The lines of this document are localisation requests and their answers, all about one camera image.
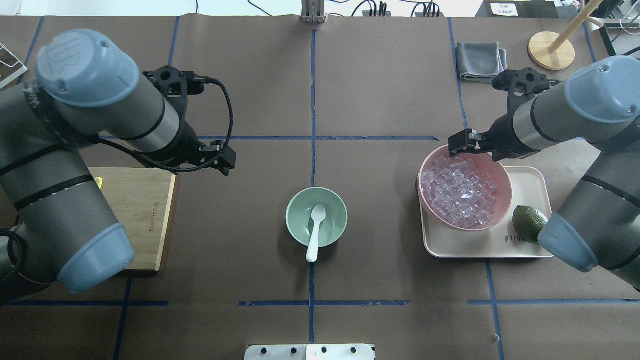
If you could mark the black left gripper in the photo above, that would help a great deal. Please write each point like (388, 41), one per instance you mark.
(186, 146)

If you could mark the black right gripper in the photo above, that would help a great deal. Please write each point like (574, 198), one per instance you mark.
(501, 137)

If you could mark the white plastic spoon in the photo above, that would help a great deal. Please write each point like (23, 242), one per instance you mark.
(315, 235)

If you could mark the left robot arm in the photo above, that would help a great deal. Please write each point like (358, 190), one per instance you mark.
(87, 91)

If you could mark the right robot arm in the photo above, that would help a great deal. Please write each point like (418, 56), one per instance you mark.
(594, 113)

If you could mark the pink bowl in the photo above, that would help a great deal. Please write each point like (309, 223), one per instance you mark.
(485, 164)

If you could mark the pile of clear ice cubes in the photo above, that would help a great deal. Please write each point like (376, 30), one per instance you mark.
(459, 192)

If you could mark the mint green bowl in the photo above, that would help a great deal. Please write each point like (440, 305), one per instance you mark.
(298, 213)

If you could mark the cream plastic tray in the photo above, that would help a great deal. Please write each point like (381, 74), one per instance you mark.
(502, 240)

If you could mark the folded grey cloth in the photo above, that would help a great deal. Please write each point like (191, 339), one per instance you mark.
(480, 62)

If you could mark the bamboo cutting board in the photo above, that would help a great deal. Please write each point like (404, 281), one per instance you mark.
(142, 199)

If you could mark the green avocado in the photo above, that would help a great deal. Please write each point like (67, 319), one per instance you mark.
(528, 222)

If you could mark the wooden mug tree stand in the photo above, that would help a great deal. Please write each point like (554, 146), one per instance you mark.
(554, 51)

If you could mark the yellow plastic knife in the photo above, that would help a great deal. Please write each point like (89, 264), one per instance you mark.
(100, 182)

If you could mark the aluminium frame post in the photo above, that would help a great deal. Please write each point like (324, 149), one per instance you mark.
(313, 11)

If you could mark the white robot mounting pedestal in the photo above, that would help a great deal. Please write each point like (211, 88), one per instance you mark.
(340, 351)

